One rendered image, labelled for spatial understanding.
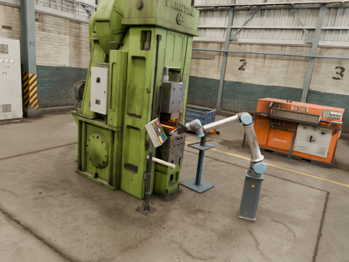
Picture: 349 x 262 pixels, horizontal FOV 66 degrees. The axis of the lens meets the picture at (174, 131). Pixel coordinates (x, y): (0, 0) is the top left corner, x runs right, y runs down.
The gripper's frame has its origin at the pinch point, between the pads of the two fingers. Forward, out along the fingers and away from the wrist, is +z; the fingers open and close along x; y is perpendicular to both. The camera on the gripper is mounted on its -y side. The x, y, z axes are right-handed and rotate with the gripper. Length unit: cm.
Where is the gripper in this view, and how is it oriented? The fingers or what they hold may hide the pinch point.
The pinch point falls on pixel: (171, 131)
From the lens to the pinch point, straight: 328.5
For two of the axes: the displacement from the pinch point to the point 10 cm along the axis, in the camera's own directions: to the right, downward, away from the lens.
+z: -9.0, 3.6, 2.6
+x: 1.9, -2.2, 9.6
